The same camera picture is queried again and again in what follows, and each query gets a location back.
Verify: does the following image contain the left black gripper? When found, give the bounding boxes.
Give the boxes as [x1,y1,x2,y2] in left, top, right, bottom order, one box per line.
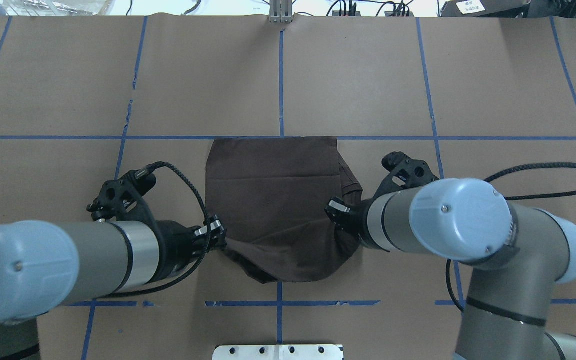
[157,215,227,273]

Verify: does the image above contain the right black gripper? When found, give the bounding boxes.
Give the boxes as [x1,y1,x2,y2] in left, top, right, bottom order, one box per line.
[324,197,374,248]

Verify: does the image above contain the dark brown t-shirt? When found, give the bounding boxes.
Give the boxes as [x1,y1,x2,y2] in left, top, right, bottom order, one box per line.
[205,136,363,284]

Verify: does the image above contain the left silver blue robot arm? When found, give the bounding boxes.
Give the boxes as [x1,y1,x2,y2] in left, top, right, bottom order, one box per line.
[0,217,225,360]

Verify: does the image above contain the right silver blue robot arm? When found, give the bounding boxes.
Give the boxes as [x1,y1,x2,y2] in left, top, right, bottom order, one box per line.
[325,178,576,360]

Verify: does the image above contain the black orange connector strip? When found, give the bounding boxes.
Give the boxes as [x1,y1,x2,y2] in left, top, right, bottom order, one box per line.
[326,0,414,18]

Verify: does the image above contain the black box with label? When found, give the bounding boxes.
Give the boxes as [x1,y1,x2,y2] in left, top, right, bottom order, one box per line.
[439,0,531,18]

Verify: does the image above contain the clear plastic bag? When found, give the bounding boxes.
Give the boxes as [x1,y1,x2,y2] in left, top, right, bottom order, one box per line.
[0,0,114,16]

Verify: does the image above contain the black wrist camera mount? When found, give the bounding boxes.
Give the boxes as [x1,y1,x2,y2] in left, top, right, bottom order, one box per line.
[373,152,439,199]

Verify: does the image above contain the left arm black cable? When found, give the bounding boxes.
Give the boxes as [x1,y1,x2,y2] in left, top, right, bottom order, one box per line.
[93,161,213,300]

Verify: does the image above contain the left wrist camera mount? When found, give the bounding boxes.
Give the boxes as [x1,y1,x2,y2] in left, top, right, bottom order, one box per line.
[86,167,157,223]

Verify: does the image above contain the white pedestal column base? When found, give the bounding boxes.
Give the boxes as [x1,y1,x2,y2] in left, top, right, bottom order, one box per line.
[212,344,345,360]

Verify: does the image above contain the aluminium frame post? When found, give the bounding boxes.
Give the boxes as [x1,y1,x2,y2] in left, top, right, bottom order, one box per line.
[266,0,294,24]

